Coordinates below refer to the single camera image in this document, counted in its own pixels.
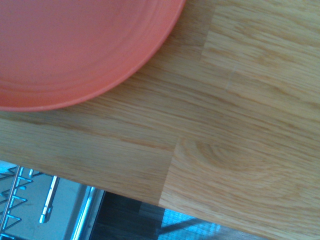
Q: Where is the grey wire dishwasher rack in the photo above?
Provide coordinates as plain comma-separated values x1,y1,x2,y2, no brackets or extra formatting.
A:
0,165,62,240

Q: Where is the orange red plastic plate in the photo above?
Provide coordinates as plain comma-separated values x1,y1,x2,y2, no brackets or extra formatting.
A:
0,0,187,112

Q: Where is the grey dishwasher door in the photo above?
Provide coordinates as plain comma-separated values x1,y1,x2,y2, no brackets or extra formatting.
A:
0,159,107,240

